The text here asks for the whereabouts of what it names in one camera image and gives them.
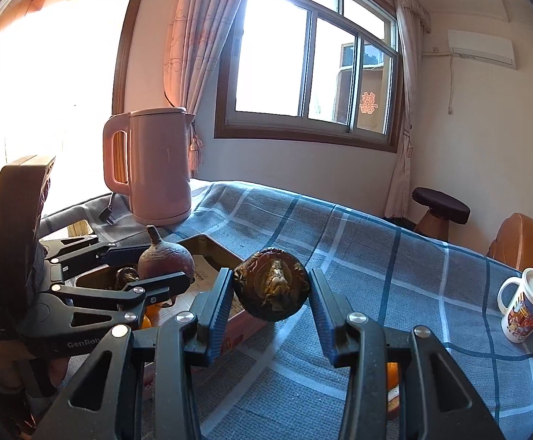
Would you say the white printed mug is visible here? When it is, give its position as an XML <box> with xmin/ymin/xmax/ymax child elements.
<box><xmin>497</xmin><ymin>267</ymin><xmax>533</xmax><ymax>344</ymax></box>

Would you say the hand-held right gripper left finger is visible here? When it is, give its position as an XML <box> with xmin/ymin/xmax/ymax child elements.
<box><xmin>33</xmin><ymin>267</ymin><xmax>235</xmax><ymax>440</ymax></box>

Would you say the brown framed sliding window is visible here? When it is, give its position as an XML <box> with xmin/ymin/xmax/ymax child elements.
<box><xmin>214</xmin><ymin>0</ymin><xmax>405</xmax><ymax>153</ymax></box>

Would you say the purple beet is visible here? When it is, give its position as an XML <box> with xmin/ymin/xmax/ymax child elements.
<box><xmin>137</xmin><ymin>224</ymin><xmax>196</xmax><ymax>285</ymax></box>

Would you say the red and gold tin box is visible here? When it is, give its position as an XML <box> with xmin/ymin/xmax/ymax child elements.
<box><xmin>71</xmin><ymin>234</ymin><xmax>269</xmax><ymax>399</ymax></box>

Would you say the pale embroidered curtain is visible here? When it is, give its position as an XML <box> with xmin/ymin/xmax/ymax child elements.
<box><xmin>163</xmin><ymin>0</ymin><xmax>256</xmax><ymax>179</ymax></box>

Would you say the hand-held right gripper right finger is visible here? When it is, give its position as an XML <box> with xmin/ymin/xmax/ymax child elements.
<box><xmin>309</xmin><ymin>268</ymin><xmax>501</xmax><ymax>440</ymax></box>

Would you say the large bright window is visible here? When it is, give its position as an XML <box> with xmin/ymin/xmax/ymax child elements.
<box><xmin>0</xmin><ymin>0</ymin><xmax>143</xmax><ymax>193</ymax></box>

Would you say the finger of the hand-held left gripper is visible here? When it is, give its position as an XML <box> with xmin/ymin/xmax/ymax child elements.
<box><xmin>49</xmin><ymin>271</ymin><xmax>190</xmax><ymax>326</ymax></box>
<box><xmin>40</xmin><ymin>234</ymin><xmax>150</xmax><ymax>280</ymax></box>

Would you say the pink electric kettle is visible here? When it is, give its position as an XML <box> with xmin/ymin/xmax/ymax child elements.
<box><xmin>103</xmin><ymin>107</ymin><xmax>197</xmax><ymax>226</ymax></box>

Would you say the brown wooden chair back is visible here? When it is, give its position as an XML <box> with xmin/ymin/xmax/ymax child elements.
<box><xmin>486</xmin><ymin>213</ymin><xmax>533</xmax><ymax>276</ymax></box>

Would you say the printed paper leaflet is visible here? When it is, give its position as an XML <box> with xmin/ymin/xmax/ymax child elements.
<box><xmin>157</xmin><ymin>257</ymin><xmax>246</xmax><ymax>322</ymax></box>

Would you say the black kettle plug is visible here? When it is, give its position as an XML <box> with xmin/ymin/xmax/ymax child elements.
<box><xmin>97</xmin><ymin>191</ymin><xmax>117</xmax><ymax>227</ymax></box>

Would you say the white wall cable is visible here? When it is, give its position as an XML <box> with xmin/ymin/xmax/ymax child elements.
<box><xmin>445</xmin><ymin>52</ymin><xmax>456</xmax><ymax>116</ymax></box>

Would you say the dark round stool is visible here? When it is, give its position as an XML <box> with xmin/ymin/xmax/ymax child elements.
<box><xmin>412</xmin><ymin>187</ymin><xmax>471</xmax><ymax>241</ymax></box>

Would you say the white air conditioner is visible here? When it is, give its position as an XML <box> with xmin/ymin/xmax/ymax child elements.
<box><xmin>447</xmin><ymin>30</ymin><xmax>517</xmax><ymax>70</ymax></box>

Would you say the blue plaid tablecloth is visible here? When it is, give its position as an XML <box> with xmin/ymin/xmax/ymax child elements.
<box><xmin>37</xmin><ymin>179</ymin><xmax>533</xmax><ymax>440</ymax></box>

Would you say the person's left hand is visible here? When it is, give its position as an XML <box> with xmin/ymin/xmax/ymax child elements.
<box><xmin>0</xmin><ymin>332</ymin><xmax>70</xmax><ymax>395</ymax></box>

